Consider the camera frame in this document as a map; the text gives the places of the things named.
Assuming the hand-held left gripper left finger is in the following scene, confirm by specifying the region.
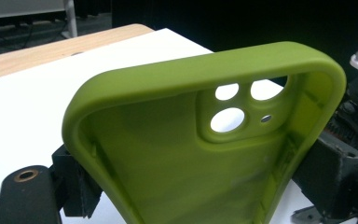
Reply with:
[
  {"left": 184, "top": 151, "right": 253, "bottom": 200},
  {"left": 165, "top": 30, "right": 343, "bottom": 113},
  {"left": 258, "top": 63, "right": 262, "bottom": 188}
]
[{"left": 51, "top": 143, "right": 104, "bottom": 218}]

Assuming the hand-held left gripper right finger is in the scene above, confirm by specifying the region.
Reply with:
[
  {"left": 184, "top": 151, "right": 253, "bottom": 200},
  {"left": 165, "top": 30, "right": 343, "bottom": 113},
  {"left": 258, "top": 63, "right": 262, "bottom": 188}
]
[{"left": 292, "top": 136, "right": 358, "bottom": 220}]

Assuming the green phone case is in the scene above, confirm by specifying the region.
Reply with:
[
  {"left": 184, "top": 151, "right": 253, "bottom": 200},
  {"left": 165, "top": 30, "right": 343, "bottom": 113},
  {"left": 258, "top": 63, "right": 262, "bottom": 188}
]
[{"left": 61, "top": 40, "right": 348, "bottom": 224}]

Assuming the wooden table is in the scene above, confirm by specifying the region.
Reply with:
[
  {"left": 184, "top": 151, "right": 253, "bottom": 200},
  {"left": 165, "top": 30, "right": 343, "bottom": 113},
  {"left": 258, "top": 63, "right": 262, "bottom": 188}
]
[{"left": 0, "top": 23, "right": 155, "bottom": 83}]

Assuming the white metal desk frame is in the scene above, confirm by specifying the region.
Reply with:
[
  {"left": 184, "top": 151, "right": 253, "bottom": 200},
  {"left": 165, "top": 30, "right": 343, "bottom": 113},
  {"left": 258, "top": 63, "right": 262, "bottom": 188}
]
[{"left": 0, "top": 0, "right": 78, "bottom": 39}]

